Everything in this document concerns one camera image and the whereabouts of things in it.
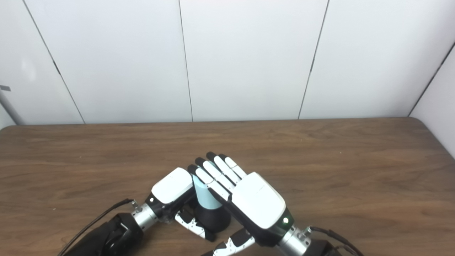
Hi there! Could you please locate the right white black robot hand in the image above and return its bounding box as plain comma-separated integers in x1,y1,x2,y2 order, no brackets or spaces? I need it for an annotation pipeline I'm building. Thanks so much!
187,151,295,256

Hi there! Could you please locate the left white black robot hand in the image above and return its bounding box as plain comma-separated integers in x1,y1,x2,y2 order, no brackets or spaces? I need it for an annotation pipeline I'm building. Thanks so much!
145,167,216,242

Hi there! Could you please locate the light-blue hose piece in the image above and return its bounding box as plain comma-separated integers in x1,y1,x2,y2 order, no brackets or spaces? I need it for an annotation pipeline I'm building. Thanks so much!
192,161,224,209

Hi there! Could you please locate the black flared nozzle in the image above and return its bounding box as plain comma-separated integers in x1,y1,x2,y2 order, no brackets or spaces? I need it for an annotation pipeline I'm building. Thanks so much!
194,201,231,233

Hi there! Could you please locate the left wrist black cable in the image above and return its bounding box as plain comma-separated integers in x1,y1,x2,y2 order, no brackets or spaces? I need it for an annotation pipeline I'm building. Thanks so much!
57,199,138,256

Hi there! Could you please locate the right wrist thick black cable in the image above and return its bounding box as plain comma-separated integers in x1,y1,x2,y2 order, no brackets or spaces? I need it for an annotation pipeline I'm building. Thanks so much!
302,226,365,256

